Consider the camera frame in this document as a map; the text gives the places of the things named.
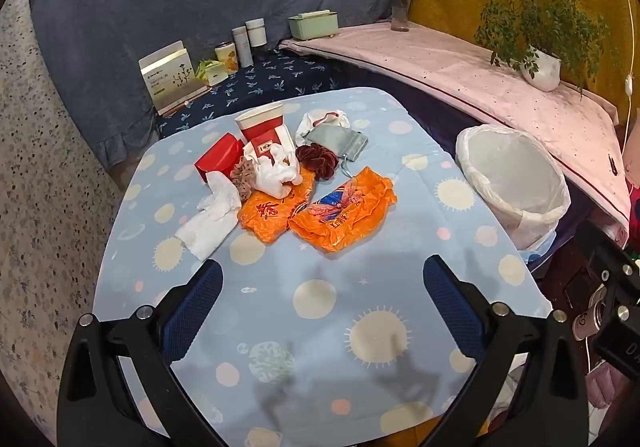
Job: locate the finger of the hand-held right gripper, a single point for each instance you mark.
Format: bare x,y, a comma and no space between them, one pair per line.
617,277

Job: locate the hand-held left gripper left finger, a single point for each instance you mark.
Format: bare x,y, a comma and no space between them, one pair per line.
195,312

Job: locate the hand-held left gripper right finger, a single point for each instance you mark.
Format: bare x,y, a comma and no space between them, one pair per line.
450,307

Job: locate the white paper tissue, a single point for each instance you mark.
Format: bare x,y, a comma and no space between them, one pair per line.
210,222

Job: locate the orange bag with red print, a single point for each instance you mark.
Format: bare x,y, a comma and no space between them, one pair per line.
270,217

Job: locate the white lined trash bin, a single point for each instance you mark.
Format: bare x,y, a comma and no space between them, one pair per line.
515,177

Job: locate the orange bag with blue print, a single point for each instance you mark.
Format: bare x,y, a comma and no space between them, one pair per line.
345,207

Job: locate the red paper box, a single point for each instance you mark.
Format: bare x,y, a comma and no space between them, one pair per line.
215,159

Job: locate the white cloth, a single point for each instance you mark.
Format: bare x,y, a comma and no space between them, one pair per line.
275,177

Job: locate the crushed red white paper cup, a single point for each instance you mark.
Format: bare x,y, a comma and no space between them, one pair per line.
267,144

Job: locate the light blue dotted tablecloth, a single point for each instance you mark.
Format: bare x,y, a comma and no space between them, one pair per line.
310,277

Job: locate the beige scrunchie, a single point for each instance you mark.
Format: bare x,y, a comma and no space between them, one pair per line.
242,179

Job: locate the dark red scrunchie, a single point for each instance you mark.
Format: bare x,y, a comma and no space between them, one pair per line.
317,162

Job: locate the green plant in white pot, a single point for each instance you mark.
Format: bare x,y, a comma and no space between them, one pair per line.
542,69

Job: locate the white gold gift box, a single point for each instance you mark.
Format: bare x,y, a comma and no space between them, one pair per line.
172,77

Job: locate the navy palm print cloth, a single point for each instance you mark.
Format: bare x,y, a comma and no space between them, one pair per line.
260,82

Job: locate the pink cloth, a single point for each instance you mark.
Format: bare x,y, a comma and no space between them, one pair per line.
450,67

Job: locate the small green box with bow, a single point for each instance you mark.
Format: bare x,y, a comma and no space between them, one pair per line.
212,72

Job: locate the yellow floral can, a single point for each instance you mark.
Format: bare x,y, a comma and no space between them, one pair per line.
226,58

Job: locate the slim white tumbler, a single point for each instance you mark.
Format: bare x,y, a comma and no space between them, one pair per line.
242,47

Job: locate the white lidded bottle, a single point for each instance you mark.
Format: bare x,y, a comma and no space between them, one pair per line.
256,32

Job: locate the pale green tissue box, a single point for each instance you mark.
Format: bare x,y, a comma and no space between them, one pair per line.
312,27

